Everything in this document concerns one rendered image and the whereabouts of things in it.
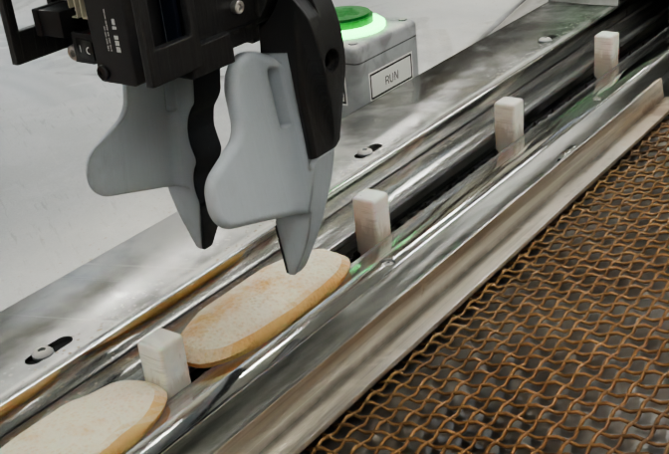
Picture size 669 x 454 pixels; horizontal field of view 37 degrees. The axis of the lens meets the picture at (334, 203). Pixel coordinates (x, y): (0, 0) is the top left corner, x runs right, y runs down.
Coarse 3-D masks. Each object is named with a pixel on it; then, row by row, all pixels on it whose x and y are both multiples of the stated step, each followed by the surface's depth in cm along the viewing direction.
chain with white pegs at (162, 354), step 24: (600, 48) 67; (600, 72) 68; (504, 120) 58; (504, 144) 58; (360, 192) 48; (384, 192) 48; (360, 216) 48; (384, 216) 48; (408, 216) 52; (360, 240) 48; (168, 336) 38; (144, 360) 38; (168, 360) 38; (168, 384) 38
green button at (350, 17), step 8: (336, 8) 66; (344, 8) 66; (352, 8) 66; (360, 8) 66; (344, 16) 64; (352, 16) 64; (360, 16) 64; (368, 16) 64; (344, 24) 63; (352, 24) 63; (360, 24) 64; (368, 24) 64
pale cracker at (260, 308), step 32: (320, 256) 45; (256, 288) 43; (288, 288) 43; (320, 288) 43; (192, 320) 41; (224, 320) 41; (256, 320) 41; (288, 320) 41; (192, 352) 39; (224, 352) 39
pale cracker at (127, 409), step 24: (120, 384) 38; (144, 384) 38; (72, 408) 36; (96, 408) 36; (120, 408) 36; (144, 408) 36; (24, 432) 35; (48, 432) 35; (72, 432) 35; (96, 432) 35; (120, 432) 35; (144, 432) 36
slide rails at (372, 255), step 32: (640, 32) 75; (576, 64) 68; (512, 96) 64; (544, 96) 63; (576, 96) 63; (480, 128) 59; (544, 128) 58; (416, 160) 56; (448, 160) 56; (416, 192) 53; (448, 192) 52; (352, 224) 50; (416, 224) 49; (224, 288) 45; (128, 352) 41; (96, 384) 39; (192, 384) 38; (160, 416) 37; (0, 448) 36
